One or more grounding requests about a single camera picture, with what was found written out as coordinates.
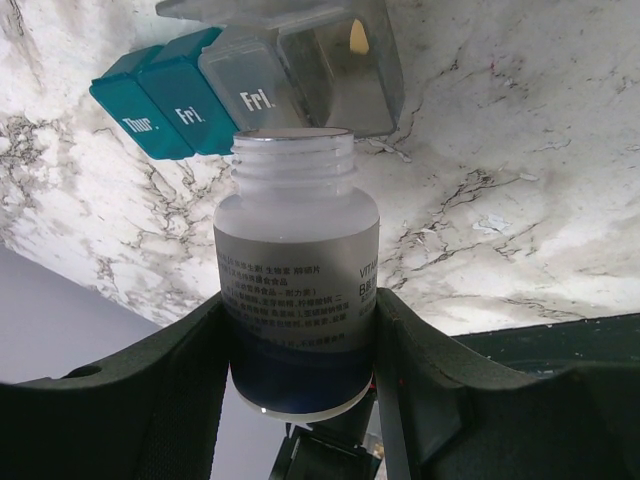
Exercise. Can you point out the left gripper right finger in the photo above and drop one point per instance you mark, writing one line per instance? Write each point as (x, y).
(448, 412)

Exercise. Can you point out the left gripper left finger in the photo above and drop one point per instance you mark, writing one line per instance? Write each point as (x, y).
(149, 411)

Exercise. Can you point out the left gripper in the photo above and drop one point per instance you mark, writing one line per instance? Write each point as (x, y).
(338, 448)

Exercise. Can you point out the white pill bottle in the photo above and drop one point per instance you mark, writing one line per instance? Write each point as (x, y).
(297, 252)

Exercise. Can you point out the blue and grey pill organizer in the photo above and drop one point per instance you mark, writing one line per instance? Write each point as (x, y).
(255, 65)

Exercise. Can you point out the small tan pill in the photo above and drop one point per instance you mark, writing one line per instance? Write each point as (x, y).
(358, 40)

